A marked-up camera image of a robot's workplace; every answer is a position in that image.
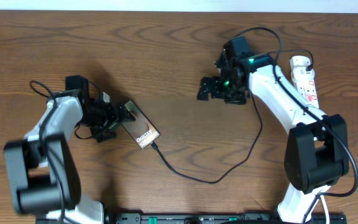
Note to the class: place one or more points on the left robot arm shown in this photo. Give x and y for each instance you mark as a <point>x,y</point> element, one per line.
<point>43,178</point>

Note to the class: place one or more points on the white power strip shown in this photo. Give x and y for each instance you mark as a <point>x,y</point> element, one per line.
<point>303,81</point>

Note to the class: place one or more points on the gold Galaxy smartphone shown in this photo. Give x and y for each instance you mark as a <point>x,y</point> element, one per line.
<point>140,128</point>

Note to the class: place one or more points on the white plug adapter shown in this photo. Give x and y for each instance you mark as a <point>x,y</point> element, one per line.
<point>299,61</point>

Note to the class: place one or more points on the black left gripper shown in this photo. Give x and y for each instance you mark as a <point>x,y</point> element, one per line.
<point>117,115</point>

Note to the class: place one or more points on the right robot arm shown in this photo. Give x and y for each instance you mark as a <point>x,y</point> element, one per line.
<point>316,156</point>

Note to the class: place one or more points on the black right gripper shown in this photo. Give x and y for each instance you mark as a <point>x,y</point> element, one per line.
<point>215,81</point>

